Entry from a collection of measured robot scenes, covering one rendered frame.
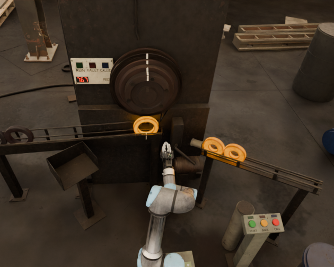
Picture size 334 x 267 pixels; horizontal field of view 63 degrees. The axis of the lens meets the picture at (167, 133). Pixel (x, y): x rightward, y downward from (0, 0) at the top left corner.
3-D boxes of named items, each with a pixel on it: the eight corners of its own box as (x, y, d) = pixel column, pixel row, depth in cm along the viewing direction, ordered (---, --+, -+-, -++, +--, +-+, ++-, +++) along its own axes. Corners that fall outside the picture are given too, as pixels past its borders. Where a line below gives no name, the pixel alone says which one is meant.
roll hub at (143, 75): (125, 109, 178) (123, 71, 159) (167, 108, 181) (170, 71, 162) (125, 114, 174) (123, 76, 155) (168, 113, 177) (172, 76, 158)
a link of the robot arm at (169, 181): (164, 195, 173) (164, 191, 165) (163, 178, 178) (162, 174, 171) (176, 194, 173) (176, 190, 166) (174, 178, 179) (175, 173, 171)
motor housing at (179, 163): (169, 193, 248) (174, 153, 212) (193, 192, 250) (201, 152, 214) (171, 205, 238) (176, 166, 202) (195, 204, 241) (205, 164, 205)
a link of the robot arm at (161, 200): (159, 281, 151) (175, 197, 133) (134, 274, 153) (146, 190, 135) (164, 264, 162) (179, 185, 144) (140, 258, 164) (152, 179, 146)
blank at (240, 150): (226, 140, 189) (224, 143, 186) (248, 147, 182) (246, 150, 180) (223, 156, 198) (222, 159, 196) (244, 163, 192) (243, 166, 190)
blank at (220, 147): (205, 134, 195) (203, 136, 192) (226, 140, 188) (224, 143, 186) (204, 149, 204) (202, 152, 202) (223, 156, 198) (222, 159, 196)
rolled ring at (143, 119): (159, 118, 194) (158, 115, 196) (133, 118, 191) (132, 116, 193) (158, 136, 206) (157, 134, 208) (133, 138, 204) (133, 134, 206)
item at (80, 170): (66, 216, 225) (45, 158, 176) (95, 199, 238) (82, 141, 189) (78, 234, 214) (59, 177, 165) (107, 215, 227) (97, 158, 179)
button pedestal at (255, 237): (221, 254, 209) (241, 211, 168) (251, 251, 212) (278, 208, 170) (227, 276, 198) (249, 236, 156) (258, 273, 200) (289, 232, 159)
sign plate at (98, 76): (75, 82, 182) (70, 58, 170) (114, 82, 185) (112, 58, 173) (75, 84, 180) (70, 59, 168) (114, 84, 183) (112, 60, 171)
